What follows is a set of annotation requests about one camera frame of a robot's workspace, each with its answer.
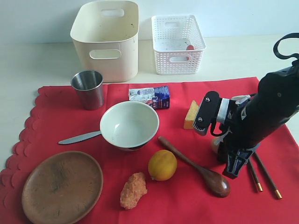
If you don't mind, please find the silver butter knife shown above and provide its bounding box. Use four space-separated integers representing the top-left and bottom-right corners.
58 131 101 145

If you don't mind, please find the white ceramic bowl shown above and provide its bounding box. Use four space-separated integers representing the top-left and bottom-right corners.
100 101 160 151

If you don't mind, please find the left brown chopstick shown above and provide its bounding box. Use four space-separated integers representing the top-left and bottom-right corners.
248 159 263 192

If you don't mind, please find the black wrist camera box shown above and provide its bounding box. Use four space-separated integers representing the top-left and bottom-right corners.
193 91 221 136

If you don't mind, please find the yellow lemon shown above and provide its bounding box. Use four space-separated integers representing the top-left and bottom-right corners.
148 150 178 181

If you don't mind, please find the blue white milk carton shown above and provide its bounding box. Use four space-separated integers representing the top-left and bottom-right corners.
128 86 170 109

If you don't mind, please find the brown chopstick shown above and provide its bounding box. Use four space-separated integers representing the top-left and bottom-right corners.
254 152 282 199
248 159 263 192

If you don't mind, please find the red scalloped cloth mat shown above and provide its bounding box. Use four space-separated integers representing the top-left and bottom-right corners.
0 84 299 224

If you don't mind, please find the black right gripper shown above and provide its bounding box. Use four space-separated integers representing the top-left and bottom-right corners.
216 95 259 179

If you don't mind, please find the brown wooden plate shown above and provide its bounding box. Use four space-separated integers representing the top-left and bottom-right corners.
21 151 103 224

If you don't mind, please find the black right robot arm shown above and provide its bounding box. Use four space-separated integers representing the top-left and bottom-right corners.
218 60 299 179

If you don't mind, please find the stainless steel cup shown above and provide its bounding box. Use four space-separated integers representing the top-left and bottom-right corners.
71 70 104 110

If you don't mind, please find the yellow cheese wedge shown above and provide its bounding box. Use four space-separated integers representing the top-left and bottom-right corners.
183 100 199 130

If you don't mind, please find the cream plastic tub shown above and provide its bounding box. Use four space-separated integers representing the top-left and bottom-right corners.
70 0 139 82

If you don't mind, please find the red sausage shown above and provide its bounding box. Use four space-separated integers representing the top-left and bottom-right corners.
186 45 194 50

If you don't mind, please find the brown egg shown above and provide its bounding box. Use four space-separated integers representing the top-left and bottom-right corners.
211 137 220 154

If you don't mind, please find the white perforated plastic basket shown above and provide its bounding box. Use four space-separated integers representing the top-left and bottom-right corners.
151 15 206 75

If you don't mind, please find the orange fried chicken piece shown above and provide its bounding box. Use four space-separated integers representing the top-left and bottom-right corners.
120 172 148 210

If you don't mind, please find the dark wooden spoon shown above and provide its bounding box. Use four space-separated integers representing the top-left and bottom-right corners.
158 136 230 198

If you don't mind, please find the right brown chopstick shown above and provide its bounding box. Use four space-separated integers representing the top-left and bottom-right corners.
254 152 282 199

